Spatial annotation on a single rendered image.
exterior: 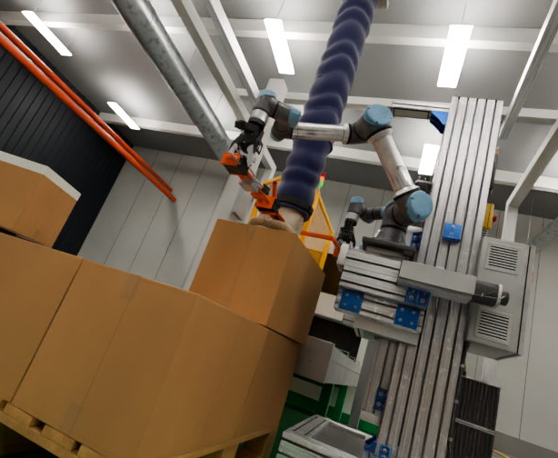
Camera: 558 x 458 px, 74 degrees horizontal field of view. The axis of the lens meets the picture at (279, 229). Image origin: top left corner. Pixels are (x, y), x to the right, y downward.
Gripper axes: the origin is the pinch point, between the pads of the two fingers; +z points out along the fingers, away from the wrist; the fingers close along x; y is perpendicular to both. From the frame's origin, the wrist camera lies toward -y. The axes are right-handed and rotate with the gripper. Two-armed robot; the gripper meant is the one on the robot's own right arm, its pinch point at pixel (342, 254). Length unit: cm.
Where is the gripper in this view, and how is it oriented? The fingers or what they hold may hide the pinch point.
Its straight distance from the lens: 212.8
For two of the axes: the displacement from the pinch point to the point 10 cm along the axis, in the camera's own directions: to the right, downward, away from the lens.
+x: 8.9, 1.8, -4.2
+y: -3.2, -4.0, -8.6
